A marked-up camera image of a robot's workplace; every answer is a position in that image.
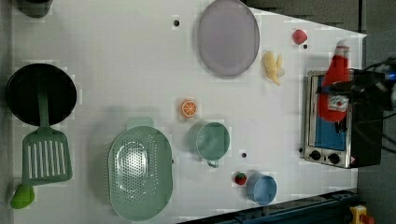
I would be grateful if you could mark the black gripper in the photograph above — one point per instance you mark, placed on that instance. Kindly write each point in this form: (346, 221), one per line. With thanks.
(368, 88)

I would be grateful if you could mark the red plush ketchup bottle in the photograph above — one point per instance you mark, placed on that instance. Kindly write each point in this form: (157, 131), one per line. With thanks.
(332, 101)

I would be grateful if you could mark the grey round plate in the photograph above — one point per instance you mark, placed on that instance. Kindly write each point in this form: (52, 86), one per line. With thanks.
(228, 37)

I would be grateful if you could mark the silver toaster oven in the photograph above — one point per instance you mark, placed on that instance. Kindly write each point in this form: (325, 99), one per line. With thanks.
(359, 146)

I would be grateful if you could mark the yellow peeled banana toy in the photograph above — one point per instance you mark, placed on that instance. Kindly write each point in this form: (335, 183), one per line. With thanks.
(273, 66)

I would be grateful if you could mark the yellow red emergency button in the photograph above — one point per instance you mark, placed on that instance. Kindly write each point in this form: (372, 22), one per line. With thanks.
(360, 216)

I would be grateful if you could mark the blue cup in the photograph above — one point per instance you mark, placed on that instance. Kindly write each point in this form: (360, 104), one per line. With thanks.
(261, 189)

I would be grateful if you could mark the red strawberry toy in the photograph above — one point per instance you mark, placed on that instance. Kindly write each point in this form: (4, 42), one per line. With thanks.
(240, 179)

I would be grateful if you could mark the orange slice toy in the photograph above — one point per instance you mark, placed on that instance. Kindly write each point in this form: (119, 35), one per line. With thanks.
(188, 108)

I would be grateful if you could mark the green oval colander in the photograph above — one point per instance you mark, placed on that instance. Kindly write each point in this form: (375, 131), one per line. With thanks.
(140, 179)

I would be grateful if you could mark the green slotted spatula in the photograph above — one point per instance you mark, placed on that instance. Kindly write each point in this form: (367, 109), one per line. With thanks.
(45, 151)

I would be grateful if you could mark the black frying pan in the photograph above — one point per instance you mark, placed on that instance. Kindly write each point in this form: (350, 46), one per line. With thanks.
(22, 98)

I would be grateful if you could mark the dark container top left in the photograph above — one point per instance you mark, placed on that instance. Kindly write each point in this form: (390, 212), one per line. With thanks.
(34, 8)

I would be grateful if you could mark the green pear toy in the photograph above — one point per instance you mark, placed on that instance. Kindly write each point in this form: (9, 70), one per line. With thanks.
(23, 196)

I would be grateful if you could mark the blue metal table rail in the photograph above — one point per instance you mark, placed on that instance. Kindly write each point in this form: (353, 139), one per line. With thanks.
(329, 208)

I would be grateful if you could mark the green cup with handle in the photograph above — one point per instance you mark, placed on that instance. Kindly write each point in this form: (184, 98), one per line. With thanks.
(210, 140)

